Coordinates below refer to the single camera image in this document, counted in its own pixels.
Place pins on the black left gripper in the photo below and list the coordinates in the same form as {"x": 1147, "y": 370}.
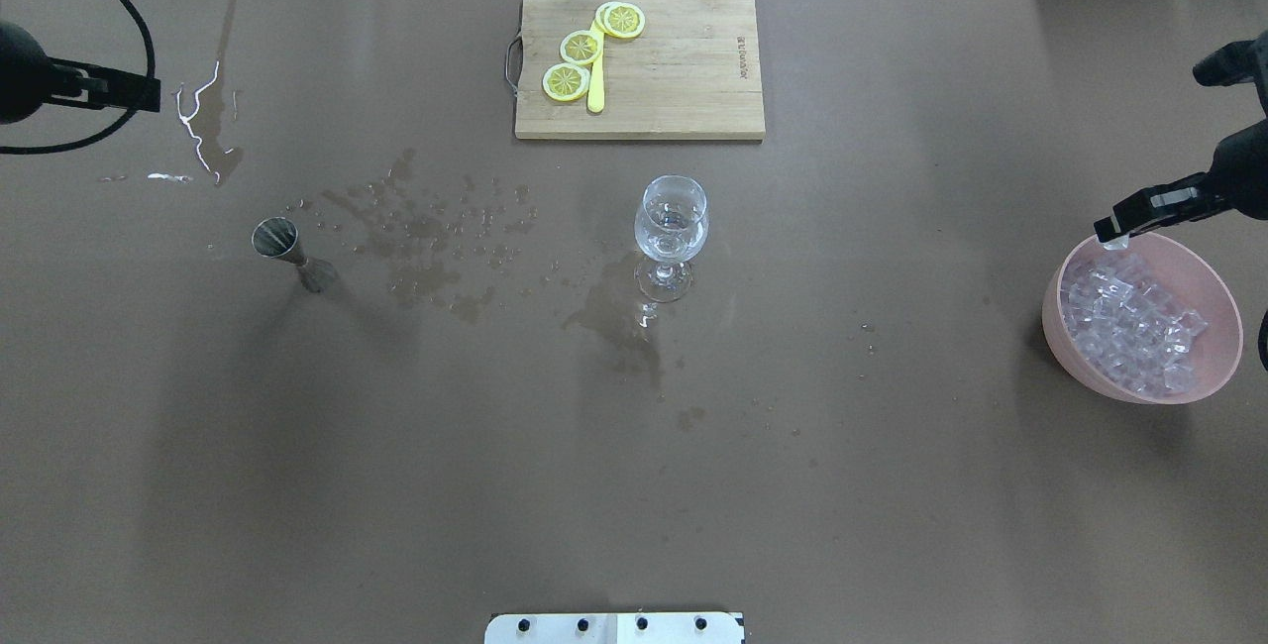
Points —
{"x": 22, "y": 72}

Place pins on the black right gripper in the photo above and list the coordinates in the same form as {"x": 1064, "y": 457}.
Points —
{"x": 1245, "y": 164}

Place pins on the clear ice cube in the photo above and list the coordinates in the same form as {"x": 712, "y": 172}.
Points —
{"x": 1120, "y": 243}

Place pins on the steel jigger measuring cup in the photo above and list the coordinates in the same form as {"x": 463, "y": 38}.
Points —
{"x": 278, "y": 239}

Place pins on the pink bowl of ice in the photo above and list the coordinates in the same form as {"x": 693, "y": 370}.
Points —
{"x": 1150, "y": 324}

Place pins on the clear wine glass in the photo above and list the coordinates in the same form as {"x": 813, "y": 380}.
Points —
{"x": 670, "y": 227}

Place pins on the yellow lemon slice far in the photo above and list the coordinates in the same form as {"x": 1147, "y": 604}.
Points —
{"x": 565, "y": 82}

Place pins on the yellow lemon slice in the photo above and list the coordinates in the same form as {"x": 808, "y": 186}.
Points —
{"x": 565, "y": 82}
{"x": 621, "y": 20}
{"x": 582, "y": 47}

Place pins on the yellow lemon slice middle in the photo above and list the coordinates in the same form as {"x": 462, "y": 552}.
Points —
{"x": 582, "y": 47}

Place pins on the bamboo cutting board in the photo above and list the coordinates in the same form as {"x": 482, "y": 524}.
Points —
{"x": 694, "y": 74}

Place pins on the yellow lemon slice near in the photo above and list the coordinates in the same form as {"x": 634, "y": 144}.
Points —
{"x": 621, "y": 20}

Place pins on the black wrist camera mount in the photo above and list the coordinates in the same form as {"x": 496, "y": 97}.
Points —
{"x": 1236, "y": 63}

